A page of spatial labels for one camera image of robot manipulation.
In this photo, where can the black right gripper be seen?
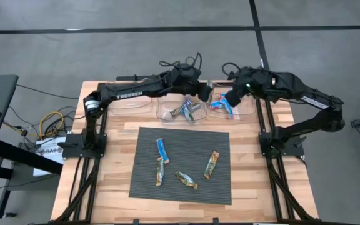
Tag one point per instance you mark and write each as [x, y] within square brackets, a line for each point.
[256, 82]

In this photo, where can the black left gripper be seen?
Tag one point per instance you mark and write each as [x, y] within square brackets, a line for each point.
[186, 79]

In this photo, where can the blue and red granola bar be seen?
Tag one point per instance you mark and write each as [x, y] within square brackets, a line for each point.
[227, 107]
[216, 105]
[162, 150]

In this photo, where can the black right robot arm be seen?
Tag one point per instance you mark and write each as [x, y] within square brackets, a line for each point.
[311, 123]

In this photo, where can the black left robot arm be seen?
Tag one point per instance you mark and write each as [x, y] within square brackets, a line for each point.
[127, 90]

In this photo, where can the clear plastic bin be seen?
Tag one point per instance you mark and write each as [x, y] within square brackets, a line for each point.
[245, 109]
[130, 107]
[167, 117]

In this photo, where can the grey woven placemat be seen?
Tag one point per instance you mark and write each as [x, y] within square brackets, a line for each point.
[186, 147]

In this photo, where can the white paper box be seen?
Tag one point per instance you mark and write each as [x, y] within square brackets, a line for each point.
[47, 149]

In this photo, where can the black desk beam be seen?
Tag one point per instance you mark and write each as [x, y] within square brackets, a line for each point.
[27, 156]

